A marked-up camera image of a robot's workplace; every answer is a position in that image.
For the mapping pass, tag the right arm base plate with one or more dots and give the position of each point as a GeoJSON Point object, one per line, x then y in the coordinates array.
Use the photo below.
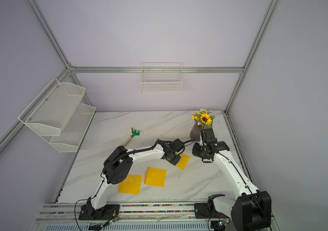
{"type": "Point", "coordinates": [217, 206]}

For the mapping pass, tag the white mesh shelf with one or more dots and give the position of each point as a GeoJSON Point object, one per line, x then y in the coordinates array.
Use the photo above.
{"type": "Point", "coordinates": [36, 114]}
{"type": "Point", "coordinates": [67, 126]}

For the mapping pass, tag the dark purple vase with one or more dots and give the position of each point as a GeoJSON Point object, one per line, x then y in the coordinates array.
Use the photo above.
{"type": "Point", "coordinates": [195, 133]}

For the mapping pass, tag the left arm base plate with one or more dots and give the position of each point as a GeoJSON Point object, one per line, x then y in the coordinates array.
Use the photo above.
{"type": "Point", "coordinates": [108, 212]}

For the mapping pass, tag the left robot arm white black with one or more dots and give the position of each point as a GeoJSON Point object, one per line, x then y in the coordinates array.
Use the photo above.
{"type": "Point", "coordinates": [117, 166]}

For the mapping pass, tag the green toy rake wooden handle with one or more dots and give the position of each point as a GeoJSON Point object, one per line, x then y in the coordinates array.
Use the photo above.
{"type": "Point", "coordinates": [134, 133]}

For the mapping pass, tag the white wire wall basket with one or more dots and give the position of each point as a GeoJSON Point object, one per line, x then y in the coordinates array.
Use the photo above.
{"type": "Point", "coordinates": [161, 77]}

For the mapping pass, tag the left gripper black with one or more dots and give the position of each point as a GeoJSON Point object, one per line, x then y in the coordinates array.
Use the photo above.
{"type": "Point", "coordinates": [178, 157]}

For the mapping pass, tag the lower white mesh shelf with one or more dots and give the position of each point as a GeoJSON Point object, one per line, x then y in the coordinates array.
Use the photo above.
{"type": "Point", "coordinates": [67, 126]}

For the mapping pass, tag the sunflower bouquet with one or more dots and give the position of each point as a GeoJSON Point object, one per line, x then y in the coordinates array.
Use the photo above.
{"type": "Point", "coordinates": [203, 118]}

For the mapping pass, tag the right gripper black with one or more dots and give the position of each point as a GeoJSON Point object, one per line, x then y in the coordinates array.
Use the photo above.
{"type": "Point", "coordinates": [196, 151]}

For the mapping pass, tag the upper white mesh shelf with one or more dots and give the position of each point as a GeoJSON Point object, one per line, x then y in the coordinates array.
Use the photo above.
{"type": "Point", "coordinates": [36, 114]}

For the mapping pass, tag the yellow envelope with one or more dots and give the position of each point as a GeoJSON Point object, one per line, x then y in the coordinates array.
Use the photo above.
{"type": "Point", "coordinates": [182, 163]}
{"type": "Point", "coordinates": [131, 185]}
{"type": "Point", "coordinates": [155, 177]}

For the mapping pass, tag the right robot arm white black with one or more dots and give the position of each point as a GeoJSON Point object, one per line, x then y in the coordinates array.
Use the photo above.
{"type": "Point", "coordinates": [250, 210]}

